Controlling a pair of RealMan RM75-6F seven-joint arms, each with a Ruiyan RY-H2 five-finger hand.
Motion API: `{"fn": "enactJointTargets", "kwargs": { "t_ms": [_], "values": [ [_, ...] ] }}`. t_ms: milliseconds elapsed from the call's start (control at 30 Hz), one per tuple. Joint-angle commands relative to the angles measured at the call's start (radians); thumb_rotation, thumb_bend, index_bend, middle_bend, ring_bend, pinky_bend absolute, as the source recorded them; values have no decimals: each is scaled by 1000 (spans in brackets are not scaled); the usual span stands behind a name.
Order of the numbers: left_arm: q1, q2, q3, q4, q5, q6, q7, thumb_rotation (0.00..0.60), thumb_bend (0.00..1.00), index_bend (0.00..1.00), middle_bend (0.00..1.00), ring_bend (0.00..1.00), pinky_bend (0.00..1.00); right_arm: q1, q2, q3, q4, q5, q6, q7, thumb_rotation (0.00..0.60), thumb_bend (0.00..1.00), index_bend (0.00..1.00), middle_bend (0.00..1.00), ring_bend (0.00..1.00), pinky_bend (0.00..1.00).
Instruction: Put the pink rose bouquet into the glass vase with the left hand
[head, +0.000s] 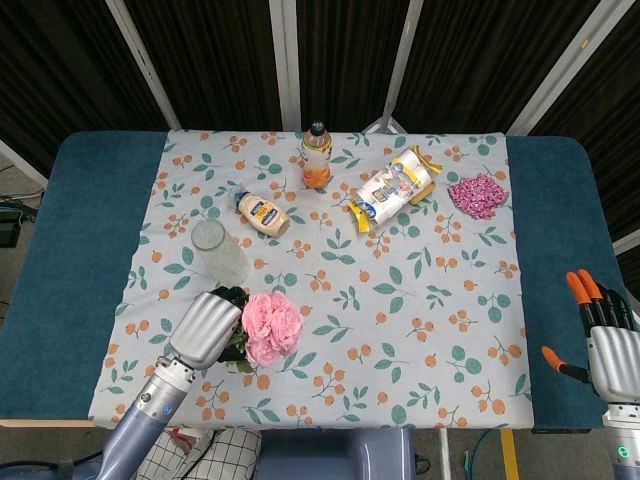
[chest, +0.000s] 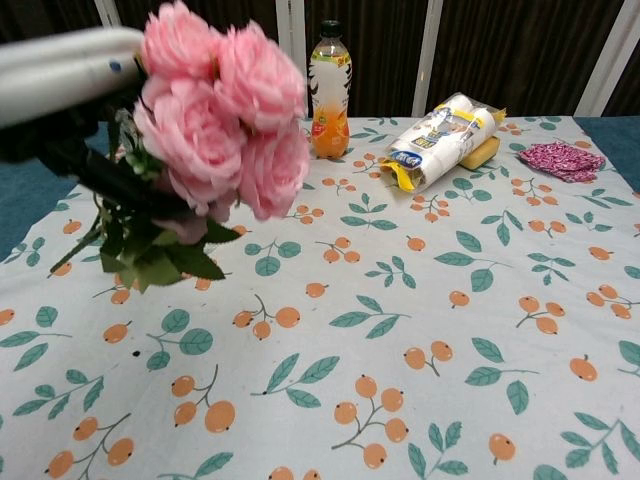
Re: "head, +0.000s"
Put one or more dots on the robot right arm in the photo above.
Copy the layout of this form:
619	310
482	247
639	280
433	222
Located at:
625	440

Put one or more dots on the black pleated curtain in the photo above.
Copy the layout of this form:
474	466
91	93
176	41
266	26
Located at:
225	60

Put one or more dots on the white checked fabric bag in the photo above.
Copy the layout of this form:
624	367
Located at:
225	455

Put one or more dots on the yellow sponge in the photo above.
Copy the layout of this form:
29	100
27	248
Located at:
424	192

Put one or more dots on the packaged white paper rolls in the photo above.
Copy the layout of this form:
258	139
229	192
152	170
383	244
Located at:
390	192

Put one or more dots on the black box device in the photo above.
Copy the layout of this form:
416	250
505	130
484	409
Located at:
9	227

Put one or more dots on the pink rose bouquet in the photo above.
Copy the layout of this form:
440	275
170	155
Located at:
272	325

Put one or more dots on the white frame post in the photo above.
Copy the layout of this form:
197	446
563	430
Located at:
142	62
286	65
407	60
560	70

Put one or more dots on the white table leg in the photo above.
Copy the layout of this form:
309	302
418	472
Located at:
444	455

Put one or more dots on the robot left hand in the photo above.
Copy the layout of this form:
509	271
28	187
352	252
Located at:
205	330

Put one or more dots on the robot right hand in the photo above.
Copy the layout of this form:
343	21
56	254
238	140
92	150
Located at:
612	360

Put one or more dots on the teal table cover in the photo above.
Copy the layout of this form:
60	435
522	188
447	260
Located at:
80	250

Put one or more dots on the orange drink plastic bottle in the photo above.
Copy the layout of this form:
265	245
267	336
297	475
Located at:
316	160

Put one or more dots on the mayonnaise squeeze bottle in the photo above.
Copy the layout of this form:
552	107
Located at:
262	212

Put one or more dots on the fruit leaf print tablecloth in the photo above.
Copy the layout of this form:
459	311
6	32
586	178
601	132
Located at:
375	300

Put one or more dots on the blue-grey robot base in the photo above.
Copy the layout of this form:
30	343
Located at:
335	457

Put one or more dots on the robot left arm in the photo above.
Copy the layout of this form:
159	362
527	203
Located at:
145	420

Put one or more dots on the pink patterned packet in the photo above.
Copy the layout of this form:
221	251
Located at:
477	196

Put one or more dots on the textured clear glass vase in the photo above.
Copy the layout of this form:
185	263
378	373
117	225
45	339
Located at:
220	255

